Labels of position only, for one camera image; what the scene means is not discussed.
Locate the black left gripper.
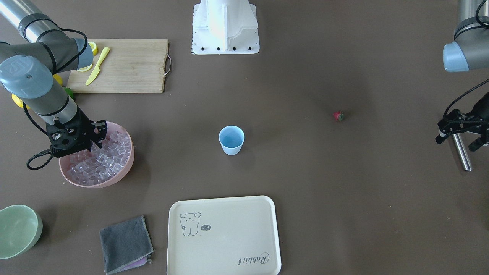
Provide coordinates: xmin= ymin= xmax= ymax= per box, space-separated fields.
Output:
xmin=436 ymin=93 xmax=489 ymax=152

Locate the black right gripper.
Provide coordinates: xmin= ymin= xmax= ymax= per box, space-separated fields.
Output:
xmin=47 ymin=120 xmax=108 ymax=158

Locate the red strawberry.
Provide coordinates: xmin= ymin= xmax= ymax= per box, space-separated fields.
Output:
xmin=333 ymin=111 xmax=345 ymax=121

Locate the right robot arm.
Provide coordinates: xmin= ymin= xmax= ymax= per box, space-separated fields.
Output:
xmin=1 ymin=0 xmax=108 ymax=158

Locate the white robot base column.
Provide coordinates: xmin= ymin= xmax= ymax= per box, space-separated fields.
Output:
xmin=191 ymin=0 xmax=260 ymax=55

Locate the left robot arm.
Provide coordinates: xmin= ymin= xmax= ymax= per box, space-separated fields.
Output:
xmin=436 ymin=0 xmax=489 ymax=152

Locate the pink bowl of ice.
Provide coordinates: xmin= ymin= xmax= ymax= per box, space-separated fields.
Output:
xmin=59 ymin=122 xmax=135 ymax=188

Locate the light blue plastic cup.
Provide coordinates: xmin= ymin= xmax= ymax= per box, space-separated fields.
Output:
xmin=218 ymin=125 xmax=246 ymax=155

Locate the steel muddler with black tip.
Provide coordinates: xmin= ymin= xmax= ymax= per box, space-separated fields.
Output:
xmin=452 ymin=133 xmax=472 ymax=172

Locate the green lime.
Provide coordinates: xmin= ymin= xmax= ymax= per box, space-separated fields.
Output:
xmin=63 ymin=87 xmax=76 ymax=101

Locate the whole yellow lemon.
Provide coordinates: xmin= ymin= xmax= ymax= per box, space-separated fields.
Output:
xmin=53 ymin=74 xmax=63 ymax=86
xmin=11 ymin=94 xmax=25 ymax=108

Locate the yellow plastic knife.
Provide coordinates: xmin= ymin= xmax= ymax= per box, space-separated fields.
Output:
xmin=85 ymin=47 xmax=110 ymax=86

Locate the lemon half near edge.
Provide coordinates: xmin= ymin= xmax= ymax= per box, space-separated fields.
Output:
xmin=88 ymin=41 xmax=98 ymax=56

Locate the wooden cutting board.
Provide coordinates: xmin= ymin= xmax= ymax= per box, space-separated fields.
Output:
xmin=66 ymin=38 xmax=171 ymax=94

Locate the green ceramic bowl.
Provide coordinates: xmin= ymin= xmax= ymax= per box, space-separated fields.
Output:
xmin=0 ymin=205 xmax=43 ymax=260

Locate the grey folded cloth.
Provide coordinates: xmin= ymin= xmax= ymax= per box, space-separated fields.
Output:
xmin=99 ymin=215 xmax=154 ymax=275

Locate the cream rabbit tray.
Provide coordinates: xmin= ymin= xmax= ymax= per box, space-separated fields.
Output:
xmin=166 ymin=195 xmax=282 ymax=275

